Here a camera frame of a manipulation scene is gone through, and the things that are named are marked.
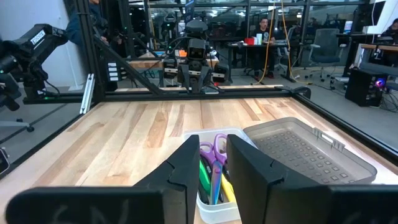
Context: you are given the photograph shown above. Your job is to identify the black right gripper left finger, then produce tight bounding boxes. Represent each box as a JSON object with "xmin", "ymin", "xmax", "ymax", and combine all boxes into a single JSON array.
[{"xmin": 5, "ymin": 134, "xmax": 200, "ymax": 224}]

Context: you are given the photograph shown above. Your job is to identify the black hub with white labels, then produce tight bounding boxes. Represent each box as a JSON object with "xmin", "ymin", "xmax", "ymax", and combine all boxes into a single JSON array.
[{"xmin": 107, "ymin": 61, "xmax": 120, "ymax": 83}]

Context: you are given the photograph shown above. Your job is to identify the clear plastic supply box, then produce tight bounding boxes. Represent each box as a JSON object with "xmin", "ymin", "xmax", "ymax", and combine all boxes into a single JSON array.
[{"xmin": 182, "ymin": 126, "xmax": 259, "ymax": 224}]

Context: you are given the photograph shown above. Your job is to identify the white panel on black stand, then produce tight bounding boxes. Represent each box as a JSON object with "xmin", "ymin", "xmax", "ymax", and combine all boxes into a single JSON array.
[{"xmin": 366, "ymin": 0, "xmax": 398, "ymax": 35}]

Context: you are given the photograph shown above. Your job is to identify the black aluminium frame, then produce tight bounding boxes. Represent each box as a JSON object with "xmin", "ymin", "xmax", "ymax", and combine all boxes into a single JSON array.
[{"xmin": 0, "ymin": 0, "xmax": 398, "ymax": 181}]

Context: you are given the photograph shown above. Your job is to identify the wooden workbench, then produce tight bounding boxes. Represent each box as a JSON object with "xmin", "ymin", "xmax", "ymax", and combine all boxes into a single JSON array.
[{"xmin": 128, "ymin": 55, "xmax": 220, "ymax": 70}]

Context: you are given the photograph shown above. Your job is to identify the green marker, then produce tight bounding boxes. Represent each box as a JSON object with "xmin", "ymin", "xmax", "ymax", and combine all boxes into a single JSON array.
[{"xmin": 198, "ymin": 159, "xmax": 211, "ymax": 196}]

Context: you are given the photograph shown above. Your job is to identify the silver aluminium rail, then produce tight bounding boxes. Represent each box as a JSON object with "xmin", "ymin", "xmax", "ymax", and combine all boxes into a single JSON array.
[{"xmin": 79, "ymin": 73, "xmax": 96, "ymax": 115}]

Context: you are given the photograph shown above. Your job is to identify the purple-handled scissors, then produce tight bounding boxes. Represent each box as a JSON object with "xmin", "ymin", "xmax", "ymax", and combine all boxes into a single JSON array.
[{"xmin": 199, "ymin": 133, "xmax": 228, "ymax": 205}]

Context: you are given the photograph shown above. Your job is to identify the grey office chair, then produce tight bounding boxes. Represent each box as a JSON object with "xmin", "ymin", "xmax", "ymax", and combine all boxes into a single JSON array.
[{"xmin": 305, "ymin": 28, "xmax": 343, "ymax": 83}]

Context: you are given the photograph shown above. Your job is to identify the grey supply box lid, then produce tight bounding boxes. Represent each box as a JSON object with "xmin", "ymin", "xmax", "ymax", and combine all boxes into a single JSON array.
[{"xmin": 242, "ymin": 116, "xmax": 378, "ymax": 187}]

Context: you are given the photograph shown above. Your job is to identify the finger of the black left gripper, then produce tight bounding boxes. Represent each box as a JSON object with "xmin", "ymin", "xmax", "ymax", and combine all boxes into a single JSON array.
[
  {"xmin": 163, "ymin": 58, "xmax": 197, "ymax": 93},
  {"xmin": 197, "ymin": 63, "xmax": 230, "ymax": 93}
]

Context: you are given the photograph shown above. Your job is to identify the yellow hanging cable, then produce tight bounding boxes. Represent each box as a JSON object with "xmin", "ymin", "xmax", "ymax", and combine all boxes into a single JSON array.
[{"xmin": 252, "ymin": 0, "xmax": 313, "ymax": 86}]

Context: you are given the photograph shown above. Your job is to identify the person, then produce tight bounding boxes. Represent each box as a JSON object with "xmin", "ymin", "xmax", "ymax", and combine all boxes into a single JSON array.
[
  {"xmin": 381, "ymin": 17, "xmax": 398, "ymax": 40},
  {"xmin": 250, "ymin": 17, "xmax": 277, "ymax": 78},
  {"xmin": 65, "ymin": 0, "xmax": 109, "ymax": 47}
]

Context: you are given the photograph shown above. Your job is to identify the yellow highlighter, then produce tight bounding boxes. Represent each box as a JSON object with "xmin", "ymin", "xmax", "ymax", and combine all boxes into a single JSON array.
[{"xmin": 221, "ymin": 174, "xmax": 236, "ymax": 203}]

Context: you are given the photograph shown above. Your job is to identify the black computer tower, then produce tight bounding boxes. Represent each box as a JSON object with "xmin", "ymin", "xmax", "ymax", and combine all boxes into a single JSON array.
[{"xmin": 344, "ymin": 68, "xmax": 389, "ymax": 108}]

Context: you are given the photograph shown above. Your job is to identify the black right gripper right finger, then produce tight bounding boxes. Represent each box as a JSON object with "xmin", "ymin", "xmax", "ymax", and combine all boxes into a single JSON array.
[{"xmin": 226, "ymin": 134, "xmax": 398, "ymax": 224}]

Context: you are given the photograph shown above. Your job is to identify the wooden desk with grey legs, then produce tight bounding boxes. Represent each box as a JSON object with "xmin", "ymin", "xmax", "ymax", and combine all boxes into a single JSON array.
[{"xmin": 357, "ymin": 42, "xmax": 398, "ymax": 78}]

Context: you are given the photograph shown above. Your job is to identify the black desk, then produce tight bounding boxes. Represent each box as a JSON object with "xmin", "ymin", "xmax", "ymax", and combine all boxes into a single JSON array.
[{"xmin": 226, "ymin": 42, "xmax": 301, "ymax": 84}]

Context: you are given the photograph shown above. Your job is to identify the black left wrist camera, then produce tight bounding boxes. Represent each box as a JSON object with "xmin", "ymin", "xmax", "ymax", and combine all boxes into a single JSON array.
[{"xmin": 187, "ymin": 38, "xmax": 207, "ymax": 62}]

